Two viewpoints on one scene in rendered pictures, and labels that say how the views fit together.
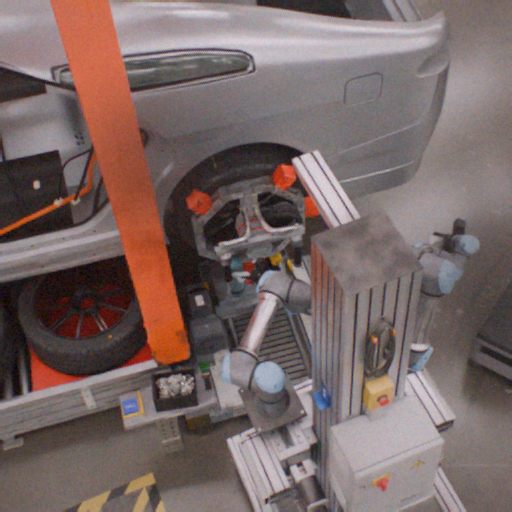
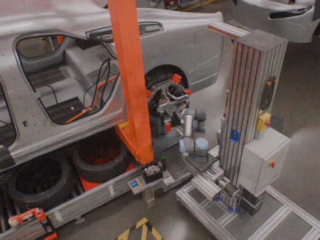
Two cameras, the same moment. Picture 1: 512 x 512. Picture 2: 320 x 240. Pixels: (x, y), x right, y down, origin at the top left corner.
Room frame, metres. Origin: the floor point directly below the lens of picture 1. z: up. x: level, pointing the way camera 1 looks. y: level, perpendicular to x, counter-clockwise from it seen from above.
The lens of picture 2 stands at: (0.09, 0.86, 2.90)
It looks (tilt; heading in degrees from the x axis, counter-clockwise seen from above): 40 degrees down; 343
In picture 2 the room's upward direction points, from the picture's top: 5 degrees counter-clockwise
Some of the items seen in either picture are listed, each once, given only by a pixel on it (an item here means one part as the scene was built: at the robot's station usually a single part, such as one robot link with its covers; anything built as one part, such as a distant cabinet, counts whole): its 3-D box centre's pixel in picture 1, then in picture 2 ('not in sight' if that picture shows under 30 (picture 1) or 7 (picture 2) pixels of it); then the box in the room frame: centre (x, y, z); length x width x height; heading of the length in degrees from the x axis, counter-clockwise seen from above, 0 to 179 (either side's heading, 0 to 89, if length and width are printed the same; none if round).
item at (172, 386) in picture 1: (175, 389); (151, 172); (1.99, 0.42, 0.51); 0.20 x 0.14 x 0.13; 93
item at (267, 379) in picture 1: (268, 381); (201, 146); (1.73, -0.02, 0.98); 0.13 x 0.12 x 0.14; 63
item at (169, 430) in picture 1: (167, 423); (148, 193); (1.98, 0.49, 0.21); 0.10 x 0.10 x 0.42; 11
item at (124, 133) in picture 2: not in sight; (128, 130); (2.54, 0.50, 0.69); 0.52 x 0.17 x 0.35; 11
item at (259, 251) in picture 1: (253, 233); (167, 105); (2.60, -0.01, 0.85); 0.21 x 0.14 x 0.14; 11
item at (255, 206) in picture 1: (275, 212); (176, 92); (2.57, -0.12, 1.03); 0.19 x 0.18 x 0.11; 11
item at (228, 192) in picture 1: (249, 222); (164, 102); (2.67, 0.00, 0.85); 0.54 x 0.07 x 0.54; 101
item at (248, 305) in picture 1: (249, 280); (160, 137); (2.83, 0.03, 0.13); 0.50 x 0.36 x 0.10; 101
